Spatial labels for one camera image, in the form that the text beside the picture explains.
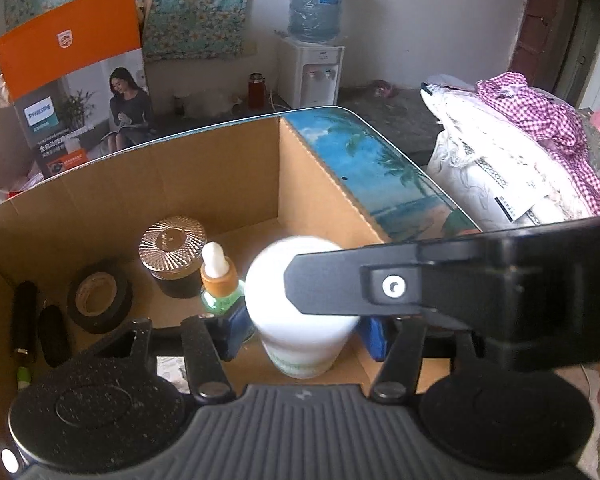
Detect brown cardboard box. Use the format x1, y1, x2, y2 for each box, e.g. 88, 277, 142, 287
0, 116, 453, 397

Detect white bottle with green label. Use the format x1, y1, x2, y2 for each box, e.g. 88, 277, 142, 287
245, 236, 361, 380

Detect white bedding bundle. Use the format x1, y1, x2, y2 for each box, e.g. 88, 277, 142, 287
420, 74, 600, 233

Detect blue water jug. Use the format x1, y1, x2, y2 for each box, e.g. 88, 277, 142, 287
287, 0, 346, 46

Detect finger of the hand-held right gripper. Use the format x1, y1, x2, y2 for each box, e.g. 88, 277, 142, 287
282, 234, 488, 332

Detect white printed packet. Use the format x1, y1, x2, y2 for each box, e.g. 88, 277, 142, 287
156, 355, 191, 396

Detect white water dispenser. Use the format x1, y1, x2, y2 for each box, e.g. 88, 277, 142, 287
278, 35, 346, 110

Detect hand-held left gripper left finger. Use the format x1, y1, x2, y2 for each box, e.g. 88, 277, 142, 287
92, 305, 255, 407

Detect white plastic bag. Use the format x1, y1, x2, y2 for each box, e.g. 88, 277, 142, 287
175, 85, 243, 118

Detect black tape roll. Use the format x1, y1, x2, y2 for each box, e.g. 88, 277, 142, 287
67, 260, 134, 336

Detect floral cloth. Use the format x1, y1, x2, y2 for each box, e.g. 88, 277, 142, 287
5, 0, 278, 63

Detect dark red thermos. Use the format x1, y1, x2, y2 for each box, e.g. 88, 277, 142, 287
247, 72, 267, 111

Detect pink checked cloth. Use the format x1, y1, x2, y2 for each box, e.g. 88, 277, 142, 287
475, 72, 600, 221

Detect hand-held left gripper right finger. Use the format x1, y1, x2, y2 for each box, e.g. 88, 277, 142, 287
357, 317, 486, 405

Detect gold-lidded dark jar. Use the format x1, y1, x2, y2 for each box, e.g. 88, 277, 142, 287
139, 216, 207, 300

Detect black tube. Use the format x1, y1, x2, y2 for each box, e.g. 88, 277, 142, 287
11, 281, 38, 367

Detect brown wooden door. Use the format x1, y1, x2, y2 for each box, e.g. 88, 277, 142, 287
507, 0, 600, 108

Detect orange appliance carton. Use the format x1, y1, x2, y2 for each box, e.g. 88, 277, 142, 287
0, 0, 158, 181

